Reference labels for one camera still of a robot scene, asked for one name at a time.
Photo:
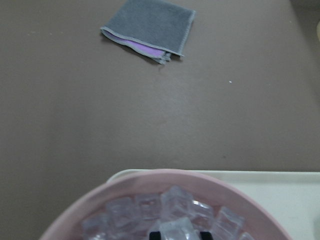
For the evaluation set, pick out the single clear ice cube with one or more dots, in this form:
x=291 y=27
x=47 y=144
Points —
x=178 y=229

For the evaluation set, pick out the cream plastic tray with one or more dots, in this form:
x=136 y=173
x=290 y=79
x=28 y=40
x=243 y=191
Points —
x=292 y=198

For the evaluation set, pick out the pile of clear ice cubes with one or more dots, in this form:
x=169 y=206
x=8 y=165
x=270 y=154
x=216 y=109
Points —
x=133 y=218

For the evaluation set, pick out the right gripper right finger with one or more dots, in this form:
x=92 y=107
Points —
x=205 y=235

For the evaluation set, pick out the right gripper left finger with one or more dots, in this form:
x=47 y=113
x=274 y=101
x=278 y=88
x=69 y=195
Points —
x=155 y=235

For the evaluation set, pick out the pink bowl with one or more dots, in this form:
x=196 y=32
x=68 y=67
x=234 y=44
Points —
x=259 y=223

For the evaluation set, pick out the grey folded cloth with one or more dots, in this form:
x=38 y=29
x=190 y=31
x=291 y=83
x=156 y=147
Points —
x=156 y=29

